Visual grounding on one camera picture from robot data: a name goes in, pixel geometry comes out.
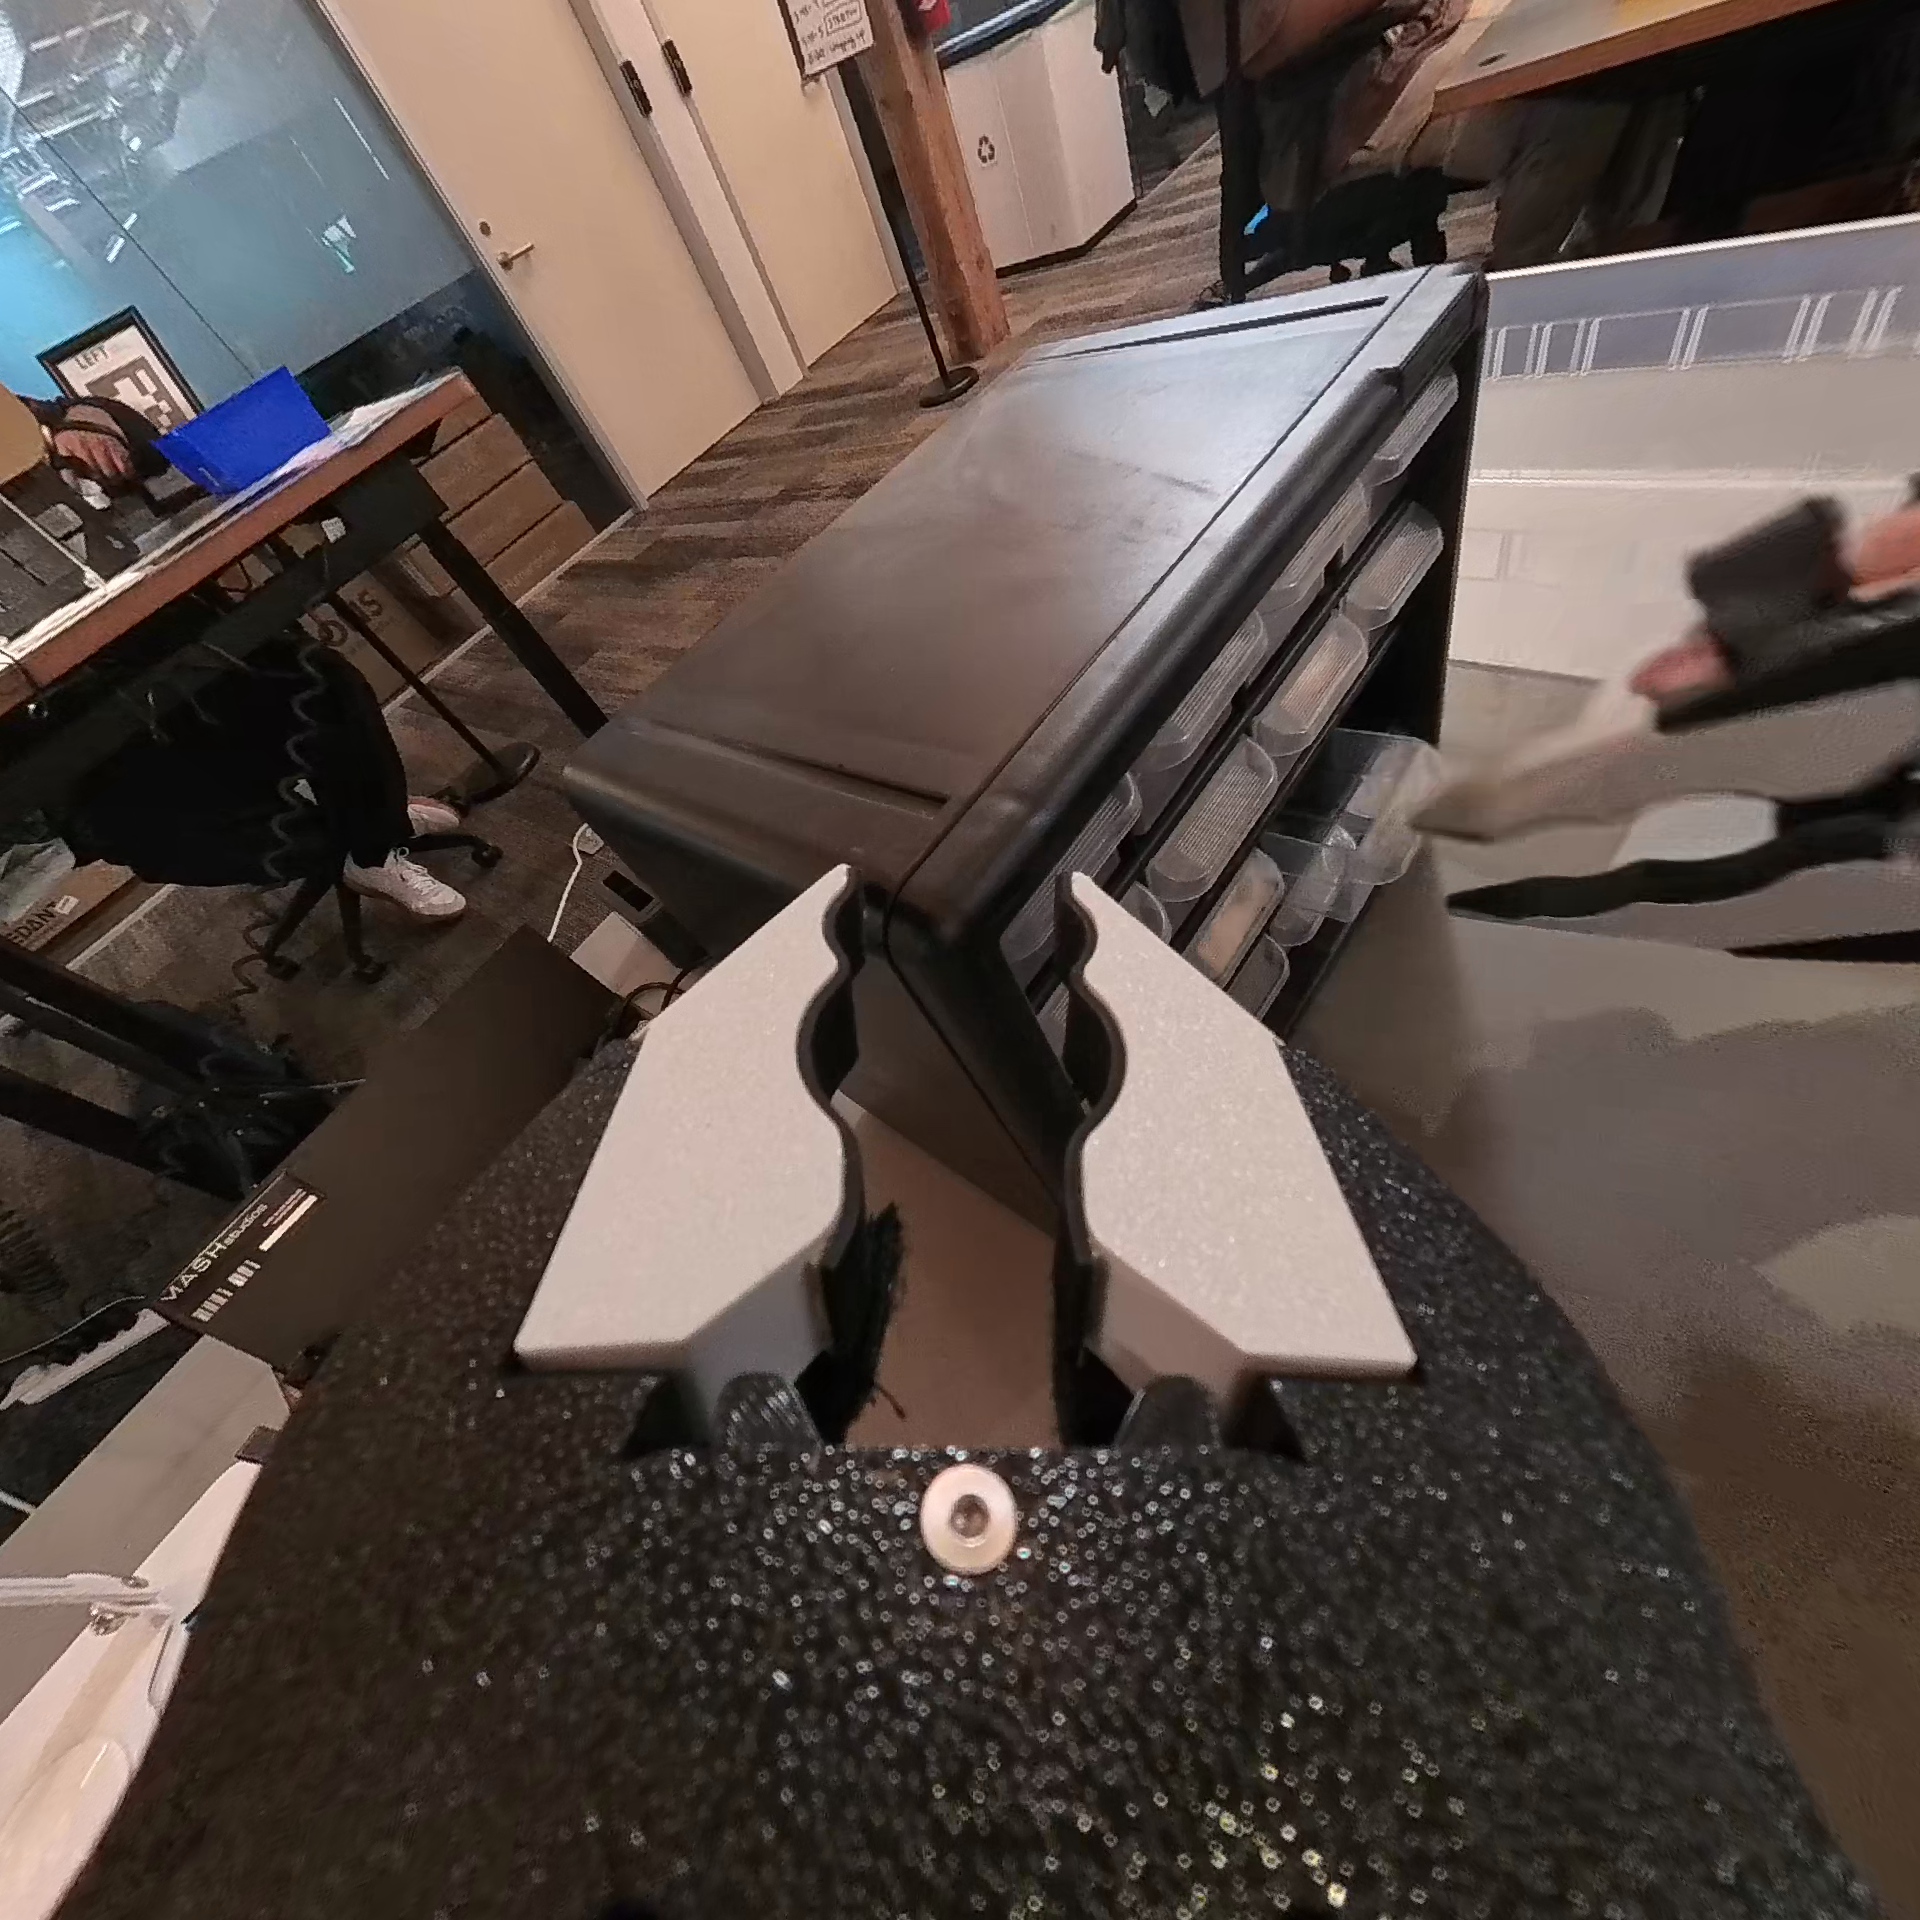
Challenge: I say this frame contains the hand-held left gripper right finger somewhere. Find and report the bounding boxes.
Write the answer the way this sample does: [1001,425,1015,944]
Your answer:
[1056,872,1419,1446]

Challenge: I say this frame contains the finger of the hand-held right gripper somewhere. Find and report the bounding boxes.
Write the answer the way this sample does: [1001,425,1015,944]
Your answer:
[1445,767,1920,918]
[1409,647,1920,846]

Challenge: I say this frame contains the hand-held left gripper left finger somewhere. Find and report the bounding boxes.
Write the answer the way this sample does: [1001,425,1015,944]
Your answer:
[512,863,875,1427]

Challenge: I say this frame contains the clear single pulled drawer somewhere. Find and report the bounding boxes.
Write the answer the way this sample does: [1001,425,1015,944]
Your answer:
[1278,728,1445,920]

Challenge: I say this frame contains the row of clear small drawers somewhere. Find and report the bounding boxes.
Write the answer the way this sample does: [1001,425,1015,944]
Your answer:
[996,366,1460,1037]

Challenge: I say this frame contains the black drawer cabinet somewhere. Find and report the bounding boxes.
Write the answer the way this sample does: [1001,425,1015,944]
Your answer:
[564,262,1488,1220]

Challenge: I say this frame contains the white recycling cabinet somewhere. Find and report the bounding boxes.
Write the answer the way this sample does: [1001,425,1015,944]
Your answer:
[936,0,1139,277]

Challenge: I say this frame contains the person's right hand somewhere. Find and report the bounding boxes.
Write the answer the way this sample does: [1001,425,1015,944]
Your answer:
[1632,505,1920,703]

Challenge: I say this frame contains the large clear plastic bin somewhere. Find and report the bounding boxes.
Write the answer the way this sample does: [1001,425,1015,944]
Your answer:
[1445,210,1920,708]

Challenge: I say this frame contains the black box with white label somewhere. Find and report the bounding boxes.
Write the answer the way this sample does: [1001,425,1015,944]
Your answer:
[149,926,666,1369]

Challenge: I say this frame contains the wooden table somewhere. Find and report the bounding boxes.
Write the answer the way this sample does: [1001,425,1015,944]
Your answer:
[1427,0,1920,122]

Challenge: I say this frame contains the black tripod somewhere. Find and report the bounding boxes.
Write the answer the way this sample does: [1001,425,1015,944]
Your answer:
[0,930,366,1201]

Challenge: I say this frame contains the white power strip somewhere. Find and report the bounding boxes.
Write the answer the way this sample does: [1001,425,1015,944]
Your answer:
[0,1302,170,1416]

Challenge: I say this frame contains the brown cardboard box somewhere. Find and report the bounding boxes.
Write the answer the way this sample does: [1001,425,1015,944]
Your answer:
[305,411,593,708]

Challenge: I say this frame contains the printed cardboard box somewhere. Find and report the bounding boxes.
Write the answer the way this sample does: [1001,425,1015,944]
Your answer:
[0,863,140,962]

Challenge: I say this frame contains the black stanchion pole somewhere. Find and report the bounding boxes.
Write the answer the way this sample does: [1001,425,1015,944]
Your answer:
[831,66,981,414]

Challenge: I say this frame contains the wooden desk black legs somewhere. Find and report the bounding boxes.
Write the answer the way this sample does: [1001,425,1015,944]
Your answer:
[0,371,610,789]

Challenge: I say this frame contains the blue plastic bin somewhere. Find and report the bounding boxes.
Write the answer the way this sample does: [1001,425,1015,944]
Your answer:
[154,371,331,499]

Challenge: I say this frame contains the black white marker sign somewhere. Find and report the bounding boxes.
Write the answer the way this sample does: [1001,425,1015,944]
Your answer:
[35,305,203,444]

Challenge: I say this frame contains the white door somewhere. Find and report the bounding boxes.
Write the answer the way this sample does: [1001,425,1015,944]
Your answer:
[318,0,761,504]
[576,0,902,378]

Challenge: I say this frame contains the white paper sign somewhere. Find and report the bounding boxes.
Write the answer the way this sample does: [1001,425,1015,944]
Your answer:
[774,0,875,83]

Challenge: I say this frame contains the white cable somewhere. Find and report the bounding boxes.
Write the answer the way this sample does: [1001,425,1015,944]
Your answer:
[546,824,612,950]

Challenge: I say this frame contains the black coiled cable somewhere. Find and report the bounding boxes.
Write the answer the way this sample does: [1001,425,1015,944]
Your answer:
[266,629,336,977]

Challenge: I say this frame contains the wooden post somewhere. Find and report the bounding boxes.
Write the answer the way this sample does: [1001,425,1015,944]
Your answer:
[840,0,1009,366]

